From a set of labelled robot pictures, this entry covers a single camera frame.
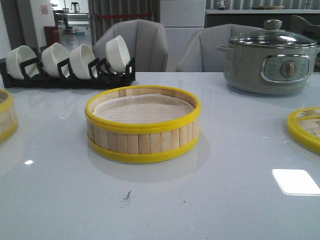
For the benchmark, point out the red bin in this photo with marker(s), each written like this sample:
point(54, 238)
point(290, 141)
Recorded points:
point(51, 33)

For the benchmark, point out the glass pot lid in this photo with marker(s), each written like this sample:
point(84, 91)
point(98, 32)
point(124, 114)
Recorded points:
point(273, 36)

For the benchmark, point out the white cabinet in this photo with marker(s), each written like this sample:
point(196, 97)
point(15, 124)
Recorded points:
point(181, 19)

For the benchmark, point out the white bowl right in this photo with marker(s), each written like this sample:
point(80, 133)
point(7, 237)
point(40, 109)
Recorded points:
point(117, 54)

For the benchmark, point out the white steamer liner cloth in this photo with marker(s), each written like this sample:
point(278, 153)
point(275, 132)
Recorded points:
point(143, 109)

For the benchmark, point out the white bowl far left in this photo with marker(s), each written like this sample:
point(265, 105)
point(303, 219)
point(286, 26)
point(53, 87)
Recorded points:
point(15, 57)

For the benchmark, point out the white bowl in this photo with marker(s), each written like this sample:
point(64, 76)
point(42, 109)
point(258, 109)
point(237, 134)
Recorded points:
point(15, 57)
point(117, 54)
point(51, 56)
point(79, 59)

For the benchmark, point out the black bowl rack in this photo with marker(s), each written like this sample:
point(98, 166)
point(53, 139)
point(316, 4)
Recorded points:
point(100, 74)

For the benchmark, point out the grey electric cooking pot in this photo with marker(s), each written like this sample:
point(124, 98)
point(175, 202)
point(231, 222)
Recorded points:
point(269, 70)

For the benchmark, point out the grey chair right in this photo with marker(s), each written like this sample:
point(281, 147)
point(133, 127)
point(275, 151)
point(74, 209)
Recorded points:
point(201, 53)

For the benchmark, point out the grey chair left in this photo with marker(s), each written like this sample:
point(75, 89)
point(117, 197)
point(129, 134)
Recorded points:
point(146, 42)

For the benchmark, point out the bamboo steamer basket yellow rims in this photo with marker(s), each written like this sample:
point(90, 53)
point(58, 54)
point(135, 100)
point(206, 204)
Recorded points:
point(143, 143)

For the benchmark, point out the grey chair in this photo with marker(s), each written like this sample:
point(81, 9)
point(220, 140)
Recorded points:
point(146, 42)
point(201, 53)

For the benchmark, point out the woven bamboo steamer lid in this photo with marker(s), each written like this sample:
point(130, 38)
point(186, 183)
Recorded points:
point(303, 125)

